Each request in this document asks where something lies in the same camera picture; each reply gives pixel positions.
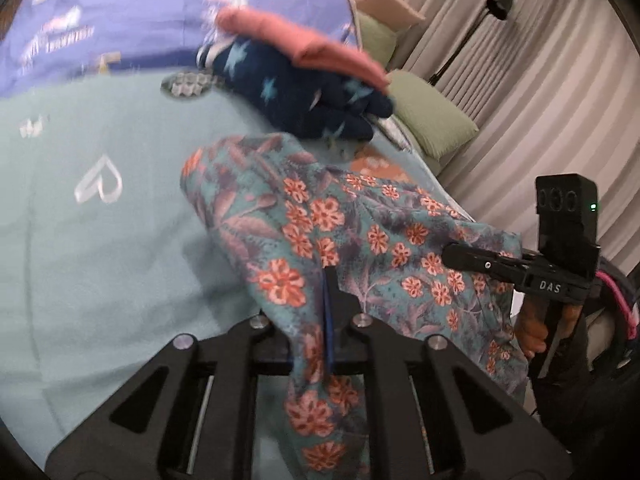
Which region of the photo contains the teal floral garment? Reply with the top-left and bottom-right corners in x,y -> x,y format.
180,133 -> 527,479

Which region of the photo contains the person right hand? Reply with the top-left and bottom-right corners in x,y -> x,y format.
514,299 -> 582,359

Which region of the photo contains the black pink bag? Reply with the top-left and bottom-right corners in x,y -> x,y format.
529,257 -> 640,441

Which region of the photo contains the green cushion near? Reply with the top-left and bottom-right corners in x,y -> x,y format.
388,70 -> 478,160

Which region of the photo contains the green cushion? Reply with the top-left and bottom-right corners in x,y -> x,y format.
357,12 -> 397,67
388,70 -> 478,160

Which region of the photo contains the teal printed bed cover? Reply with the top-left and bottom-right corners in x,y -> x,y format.
0,71 -> 476,466

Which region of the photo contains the navy star print garment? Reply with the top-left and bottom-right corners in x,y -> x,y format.
196,36 -> 394,141

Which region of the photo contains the green cushion far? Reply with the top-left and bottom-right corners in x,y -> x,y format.
357,12 -> 397,67

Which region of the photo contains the black floor lamp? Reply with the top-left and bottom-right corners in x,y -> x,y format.
428,0 -> 514,86

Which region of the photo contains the tan pillow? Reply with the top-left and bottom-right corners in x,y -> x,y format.
356,0 -> 425,32

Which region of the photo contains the pink folded garment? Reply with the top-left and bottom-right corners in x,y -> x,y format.
216,6 -> 390,93

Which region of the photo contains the purple tree print sheet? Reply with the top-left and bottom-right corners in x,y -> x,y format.
1,0 -> 359,96

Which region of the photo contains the black camera box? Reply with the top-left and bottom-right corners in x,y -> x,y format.
535,174 -> 598,254

